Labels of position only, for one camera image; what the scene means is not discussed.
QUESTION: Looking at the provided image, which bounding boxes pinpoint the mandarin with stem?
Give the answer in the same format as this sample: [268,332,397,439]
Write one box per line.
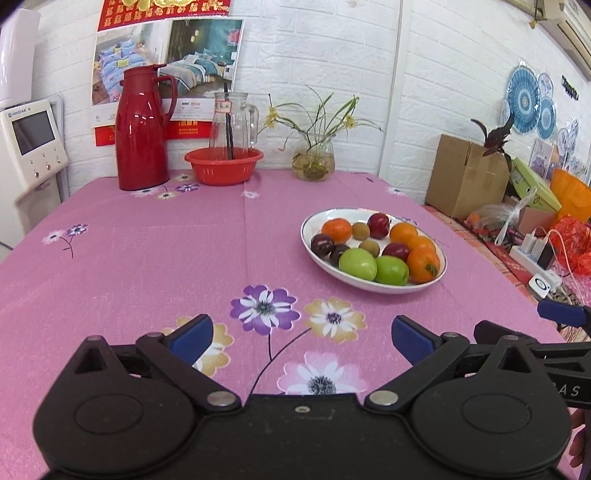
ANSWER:
[407,249,441,284]

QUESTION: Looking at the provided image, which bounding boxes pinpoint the green fruit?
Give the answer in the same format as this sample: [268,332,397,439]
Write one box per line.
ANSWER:
[339,248,378,281]
[375,256,410,286]

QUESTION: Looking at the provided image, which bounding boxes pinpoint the large orange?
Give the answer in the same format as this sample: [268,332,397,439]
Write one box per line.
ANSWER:
[407,235,437,253]

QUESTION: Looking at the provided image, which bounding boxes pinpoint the large red plum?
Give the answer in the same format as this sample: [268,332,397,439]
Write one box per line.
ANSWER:
[382,242,411,262]

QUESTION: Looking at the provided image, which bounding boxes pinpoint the brown longan fruit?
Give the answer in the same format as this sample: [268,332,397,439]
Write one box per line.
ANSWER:
[359,239,381,258]

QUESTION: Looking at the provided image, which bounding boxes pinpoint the dark plum front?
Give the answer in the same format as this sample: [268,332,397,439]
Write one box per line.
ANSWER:
[329,244,349,268]

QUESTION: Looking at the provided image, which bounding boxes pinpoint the dark plum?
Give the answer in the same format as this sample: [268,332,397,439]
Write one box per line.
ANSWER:
[329,244,349,268]
[310,233,335,258]

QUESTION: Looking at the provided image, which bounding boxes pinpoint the small yellow-brown longan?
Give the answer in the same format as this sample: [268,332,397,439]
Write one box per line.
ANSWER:
[352,222,370,242]

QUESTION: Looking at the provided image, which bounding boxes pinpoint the dark plum back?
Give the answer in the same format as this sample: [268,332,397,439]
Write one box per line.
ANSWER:
[310,233,335,258]

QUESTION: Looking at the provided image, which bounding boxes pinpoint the person's right hand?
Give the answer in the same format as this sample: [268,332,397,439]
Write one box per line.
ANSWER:
[568,409,591,479]

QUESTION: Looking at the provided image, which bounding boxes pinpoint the white power strip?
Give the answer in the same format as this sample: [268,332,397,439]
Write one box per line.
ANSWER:
[509,233,562,299]

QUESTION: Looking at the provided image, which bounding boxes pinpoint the red plastic bag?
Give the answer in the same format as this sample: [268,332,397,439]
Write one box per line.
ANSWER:
[549,215,591,277]

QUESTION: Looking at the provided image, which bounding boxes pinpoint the pink floral tablecloth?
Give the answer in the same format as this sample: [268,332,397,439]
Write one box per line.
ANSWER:
[1,170,560,479]

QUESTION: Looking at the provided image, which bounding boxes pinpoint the clear plastic bag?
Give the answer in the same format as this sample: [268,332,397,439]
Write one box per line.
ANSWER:
[464,187,538,246]

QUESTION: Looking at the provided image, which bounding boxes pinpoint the orange bag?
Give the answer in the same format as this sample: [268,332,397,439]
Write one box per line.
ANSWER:
[550,169,591,223]

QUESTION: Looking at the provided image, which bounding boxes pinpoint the green paper box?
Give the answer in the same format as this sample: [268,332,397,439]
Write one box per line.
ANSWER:
[510,158,562,213]

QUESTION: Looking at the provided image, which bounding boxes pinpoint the brown cardboard box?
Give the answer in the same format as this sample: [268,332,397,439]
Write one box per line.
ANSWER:
[425,134,510,220]

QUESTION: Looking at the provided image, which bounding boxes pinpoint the white oval plate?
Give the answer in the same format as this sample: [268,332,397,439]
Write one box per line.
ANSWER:
[300,208,449,295]

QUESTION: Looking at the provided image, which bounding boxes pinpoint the dark purple plant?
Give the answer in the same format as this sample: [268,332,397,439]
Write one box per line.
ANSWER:
[472,113,515,172]

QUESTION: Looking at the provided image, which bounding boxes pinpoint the red plastic basket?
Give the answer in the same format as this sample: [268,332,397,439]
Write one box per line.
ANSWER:
[184,147,263,186]

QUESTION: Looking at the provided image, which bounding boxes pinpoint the white water dispenser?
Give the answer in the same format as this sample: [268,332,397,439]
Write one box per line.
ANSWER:
[1,96,69,259]

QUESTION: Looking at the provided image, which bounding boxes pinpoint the glass vase with plant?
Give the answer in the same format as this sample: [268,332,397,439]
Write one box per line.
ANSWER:
[259,85,383,182]

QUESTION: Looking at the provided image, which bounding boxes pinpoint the clear glass pitcher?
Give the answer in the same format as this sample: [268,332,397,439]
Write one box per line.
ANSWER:
[209,90,259,161]

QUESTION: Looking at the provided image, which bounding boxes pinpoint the red thermos jug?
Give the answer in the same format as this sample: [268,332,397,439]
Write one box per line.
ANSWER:
[115,64,177,191]

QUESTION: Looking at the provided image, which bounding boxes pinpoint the white air conditioner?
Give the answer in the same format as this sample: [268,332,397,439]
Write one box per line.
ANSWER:
[506,0,591,80]

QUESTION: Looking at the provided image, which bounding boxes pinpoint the blue decorative wall plates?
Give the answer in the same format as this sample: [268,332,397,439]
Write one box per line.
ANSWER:
[500,65,557,140]

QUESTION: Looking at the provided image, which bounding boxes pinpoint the wall calendar poster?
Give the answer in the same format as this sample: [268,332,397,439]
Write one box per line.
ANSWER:
[90,0,245,146]

